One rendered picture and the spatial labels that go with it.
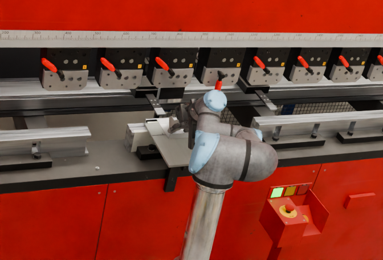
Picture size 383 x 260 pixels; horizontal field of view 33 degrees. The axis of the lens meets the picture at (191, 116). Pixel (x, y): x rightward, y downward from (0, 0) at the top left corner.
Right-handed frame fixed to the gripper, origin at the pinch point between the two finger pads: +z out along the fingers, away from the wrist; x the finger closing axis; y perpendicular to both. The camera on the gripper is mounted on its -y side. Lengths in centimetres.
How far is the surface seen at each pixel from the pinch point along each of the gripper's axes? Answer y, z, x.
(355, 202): -34, 27, -98
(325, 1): 38, -36, -53
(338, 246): -52, 52, -102
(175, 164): -14.0, -10.3, 7.9
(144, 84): 25.2, 18.2, 2.5
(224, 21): 32.4, -29.1, -11.9
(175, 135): -1.5, -1.6, 1.9
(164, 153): -8.7, -5.8, 9.1
